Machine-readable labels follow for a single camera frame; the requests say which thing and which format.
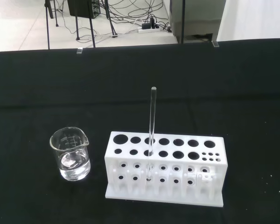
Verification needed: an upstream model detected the white test tube rack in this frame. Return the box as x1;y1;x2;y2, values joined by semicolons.
104;131;228;208

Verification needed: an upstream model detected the black bench cloth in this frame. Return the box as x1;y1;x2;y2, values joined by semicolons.
0;37;280;224

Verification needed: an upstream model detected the white power strip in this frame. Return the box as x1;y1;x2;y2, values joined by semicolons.
138;27;161;34

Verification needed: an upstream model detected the glass beaker with water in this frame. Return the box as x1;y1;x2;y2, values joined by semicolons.
49;126;91;182

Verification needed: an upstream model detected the black tripod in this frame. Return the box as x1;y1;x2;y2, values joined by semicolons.
106;0;119;39
44;0;96;50

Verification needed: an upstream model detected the grey cabinet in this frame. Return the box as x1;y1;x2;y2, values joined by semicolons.
169;0;227;44

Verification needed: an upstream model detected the black equipment box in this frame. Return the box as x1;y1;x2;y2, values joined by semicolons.
67;0;101;20

